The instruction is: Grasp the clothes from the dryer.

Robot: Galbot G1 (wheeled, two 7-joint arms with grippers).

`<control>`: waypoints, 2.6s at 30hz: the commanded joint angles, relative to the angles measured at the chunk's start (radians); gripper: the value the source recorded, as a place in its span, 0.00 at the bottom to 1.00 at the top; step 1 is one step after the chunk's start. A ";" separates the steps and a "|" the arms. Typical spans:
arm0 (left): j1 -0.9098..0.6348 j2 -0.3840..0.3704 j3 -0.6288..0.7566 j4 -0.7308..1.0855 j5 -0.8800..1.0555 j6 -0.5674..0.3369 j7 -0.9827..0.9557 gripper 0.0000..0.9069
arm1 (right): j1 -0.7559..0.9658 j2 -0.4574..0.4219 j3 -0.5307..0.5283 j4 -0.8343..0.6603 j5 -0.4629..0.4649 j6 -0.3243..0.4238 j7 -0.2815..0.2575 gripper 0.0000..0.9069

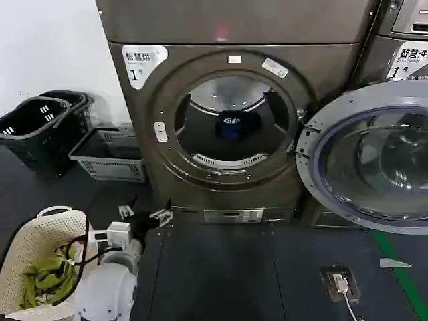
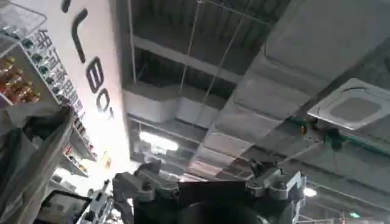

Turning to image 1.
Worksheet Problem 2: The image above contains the black plastic laundry basket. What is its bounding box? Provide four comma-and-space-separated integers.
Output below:
37, 89, 98, 145
0, 96, 73, 179

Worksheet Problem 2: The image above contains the grey slatted plastic crate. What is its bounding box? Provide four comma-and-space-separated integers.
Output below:
68, 126, 148, 183

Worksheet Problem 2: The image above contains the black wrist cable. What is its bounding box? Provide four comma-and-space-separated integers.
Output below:
65, 217, 113, 268

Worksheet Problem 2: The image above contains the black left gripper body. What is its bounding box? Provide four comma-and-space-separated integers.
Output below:
128, 215, 158, 242

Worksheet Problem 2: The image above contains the grey dryer with round opening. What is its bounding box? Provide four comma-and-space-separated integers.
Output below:
95, 0, 384, 232

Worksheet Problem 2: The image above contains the dark blue printed garment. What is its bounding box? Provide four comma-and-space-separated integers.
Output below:
213, 110, 263, 141

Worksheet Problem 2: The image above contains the cream perforated laundry basket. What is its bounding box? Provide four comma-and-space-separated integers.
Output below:
0, 205, 90, 321

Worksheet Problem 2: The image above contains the grey washing machine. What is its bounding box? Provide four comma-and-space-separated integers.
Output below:
350, 0, 428, 229

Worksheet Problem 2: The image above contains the white plug with cable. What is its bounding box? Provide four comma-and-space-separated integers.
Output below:
332, 272, 366, 321

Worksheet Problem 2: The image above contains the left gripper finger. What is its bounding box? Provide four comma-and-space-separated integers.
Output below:
118, 196, 139, 221
150, 198, 174, 229

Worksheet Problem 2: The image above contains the green garment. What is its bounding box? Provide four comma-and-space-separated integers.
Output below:
19, 245, 80, 310

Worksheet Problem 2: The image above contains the metal floor socket box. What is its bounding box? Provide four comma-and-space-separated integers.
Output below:
320, 265, 362, 301

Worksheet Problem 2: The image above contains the green floor tape strip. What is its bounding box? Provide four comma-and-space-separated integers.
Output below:
371, 229, 428, 321

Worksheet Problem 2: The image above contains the round glass dryer door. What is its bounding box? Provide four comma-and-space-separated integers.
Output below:
295, 79, 428, 232

